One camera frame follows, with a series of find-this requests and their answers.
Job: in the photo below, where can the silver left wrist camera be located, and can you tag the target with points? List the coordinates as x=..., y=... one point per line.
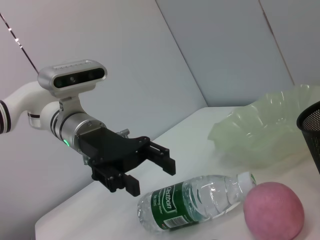
x=72, y=77

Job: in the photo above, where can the clear green-label water bottle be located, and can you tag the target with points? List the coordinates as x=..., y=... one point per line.
x=180, y=202

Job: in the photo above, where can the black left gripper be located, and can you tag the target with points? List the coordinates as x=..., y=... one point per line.
x=110, y=150

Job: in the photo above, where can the black mesh pen cup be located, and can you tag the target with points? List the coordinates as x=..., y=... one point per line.
x=311, y=125

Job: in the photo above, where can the pale green glass fruit plate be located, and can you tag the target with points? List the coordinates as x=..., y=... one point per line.
x=260, y=130

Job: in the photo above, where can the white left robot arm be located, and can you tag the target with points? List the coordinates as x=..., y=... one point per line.
x=22, y=97

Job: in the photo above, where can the pink peach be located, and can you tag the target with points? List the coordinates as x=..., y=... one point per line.
x=273, y=210

